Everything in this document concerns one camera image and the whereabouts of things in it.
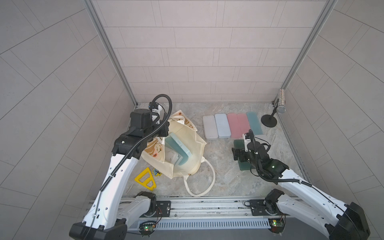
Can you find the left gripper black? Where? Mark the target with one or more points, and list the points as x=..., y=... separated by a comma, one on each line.
x=163, y=129

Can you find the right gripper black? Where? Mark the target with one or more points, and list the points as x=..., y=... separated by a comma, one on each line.
x=241, y=154

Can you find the floral canvas tote bag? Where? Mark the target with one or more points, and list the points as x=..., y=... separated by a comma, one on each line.
x=186, y=131

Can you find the dark green pencil case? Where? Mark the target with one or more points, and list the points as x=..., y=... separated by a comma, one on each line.
x=240, y=155

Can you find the white glossy tin pencil case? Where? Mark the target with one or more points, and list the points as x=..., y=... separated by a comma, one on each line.
x=210, y=127

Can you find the teal translucent pencil case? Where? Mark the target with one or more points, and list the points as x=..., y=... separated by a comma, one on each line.
x=254, y=123

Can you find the pale mint pencil case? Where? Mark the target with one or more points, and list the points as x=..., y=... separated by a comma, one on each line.
x=223, y=127

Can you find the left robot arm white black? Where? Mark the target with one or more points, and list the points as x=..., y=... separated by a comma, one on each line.
x=120, y=186

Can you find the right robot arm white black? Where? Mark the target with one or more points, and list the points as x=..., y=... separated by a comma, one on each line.
x=352, y=223

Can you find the grey teal pencil case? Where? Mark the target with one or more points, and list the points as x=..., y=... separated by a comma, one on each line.
x=179, y=153

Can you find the small round yellow sticker toy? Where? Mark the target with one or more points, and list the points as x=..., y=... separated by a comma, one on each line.
x=156, y=173

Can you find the yellow triangular plastic tool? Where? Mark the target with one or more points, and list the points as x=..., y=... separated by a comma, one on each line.
x=146, y=179

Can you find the glitter microphone on stand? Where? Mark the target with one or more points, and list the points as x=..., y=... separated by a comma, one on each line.
x=279, y=104

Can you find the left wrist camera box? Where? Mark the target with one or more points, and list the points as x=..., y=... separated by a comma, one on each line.
x=141, y=118

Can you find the right circuit board with wires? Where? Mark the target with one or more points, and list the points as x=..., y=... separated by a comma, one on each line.
x=277, y=226

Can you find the circuit board with wires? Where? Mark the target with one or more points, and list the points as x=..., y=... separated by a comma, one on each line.
x=277, y=226
x=147, y=228

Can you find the aluminium mounting rail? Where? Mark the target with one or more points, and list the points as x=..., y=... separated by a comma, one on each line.
x=207, y=207

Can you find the left circuit board with wires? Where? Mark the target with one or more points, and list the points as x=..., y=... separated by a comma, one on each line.
x=147, y=228

